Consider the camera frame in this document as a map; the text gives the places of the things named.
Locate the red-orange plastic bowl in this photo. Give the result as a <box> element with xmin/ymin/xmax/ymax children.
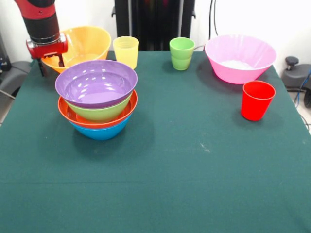
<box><xmin>57</xmin><ymin>89</ymin><xmax>138</xmax><ymax>130</ymax></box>

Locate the black hanging cable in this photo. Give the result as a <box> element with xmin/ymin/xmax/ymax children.
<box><xmin>208</xmin><ymin>0</ymin><xmax>220</xmax><ymax>35</ymax></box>

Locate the yellow plastic cup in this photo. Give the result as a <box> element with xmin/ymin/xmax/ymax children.
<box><xmin>112</xmin><ymin>35</ymin><xmax>139</xmax><ymax>70</ymax></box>

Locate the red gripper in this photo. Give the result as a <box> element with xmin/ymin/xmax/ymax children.
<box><xmin>26</xmin><ymin>33</ymin><xmax>69</xmax><ymax>77</ymax></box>

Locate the black chair base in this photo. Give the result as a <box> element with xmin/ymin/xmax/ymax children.
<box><xmin>281</xmin><ymin>56</ymin><xmax>311</xmax><ymax>109</ymax></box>

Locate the grey chair base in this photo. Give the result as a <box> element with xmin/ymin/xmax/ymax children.
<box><xmin>0</xmin><ymin>60</ymin><xmax>32</xmax><ymax>98</ymax></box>

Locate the red plastic cup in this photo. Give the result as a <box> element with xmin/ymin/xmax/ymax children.
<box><xmin>241</xmin><ymin>80</ymin><xmax>276</xmax><ymax>122</ymax></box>

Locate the green plastic bowl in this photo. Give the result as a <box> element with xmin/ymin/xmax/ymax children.
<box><xmin>65</xmin><ymin>93</ymin><xmax>133</xmax><ymax>123</ymax></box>

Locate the large blue plastic bowl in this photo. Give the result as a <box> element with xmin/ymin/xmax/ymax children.
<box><xmin>69</xmin><ymin>114</ymin><xmax>133</xmax><ymax>141</ymax></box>

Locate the dark green tablecloth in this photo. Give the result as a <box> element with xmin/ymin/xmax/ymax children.
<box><xmin>0</xmin><ymin>50</ymin><xmax>311</xmax><ymax>233</ymax></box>

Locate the pink plastic bowl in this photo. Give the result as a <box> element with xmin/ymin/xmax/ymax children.
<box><xmin>204</xmin><ymin>33</ymin><xmax>278</xmax><ymax>85</ymax></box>

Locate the purple plastic bowl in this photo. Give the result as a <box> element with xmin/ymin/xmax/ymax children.
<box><xmin>55</xmin><ymin>59</ymin><xmax>138</xmax><ymax>109</ymax></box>

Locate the orange plastic bowl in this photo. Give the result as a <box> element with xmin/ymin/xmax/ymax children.
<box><xmin>40</xmin><ymin>26</ymin><xmax>112</xmax><ymax>74</ymax></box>

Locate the green plastic cup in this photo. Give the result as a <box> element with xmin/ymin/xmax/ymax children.
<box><xmin>169</xmin><ymin>37</ymin><xmax>196</xmax><ymax>71</ymax></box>

